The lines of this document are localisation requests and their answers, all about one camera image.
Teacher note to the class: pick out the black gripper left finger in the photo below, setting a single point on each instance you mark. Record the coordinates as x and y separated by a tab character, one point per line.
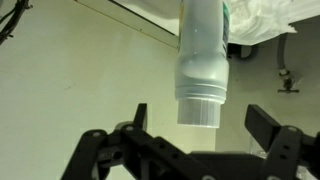
100	156

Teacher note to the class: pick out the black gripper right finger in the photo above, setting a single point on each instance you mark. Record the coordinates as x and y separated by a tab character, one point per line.
286	150

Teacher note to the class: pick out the small white detergent bottle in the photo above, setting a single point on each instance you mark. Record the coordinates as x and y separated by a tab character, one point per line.
201	60

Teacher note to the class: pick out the wall water valve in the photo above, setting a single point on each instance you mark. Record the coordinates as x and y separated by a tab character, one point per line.
287	83

